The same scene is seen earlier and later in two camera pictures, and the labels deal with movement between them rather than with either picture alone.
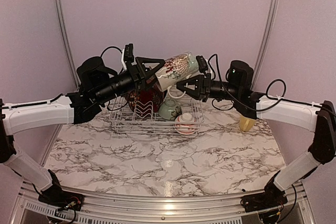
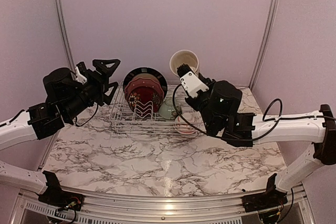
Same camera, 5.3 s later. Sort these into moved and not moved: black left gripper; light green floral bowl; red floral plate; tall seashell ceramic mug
Moved: black left gripper; tall seashell ceramic mug
Not moved: light green floral bowl; red floral plate
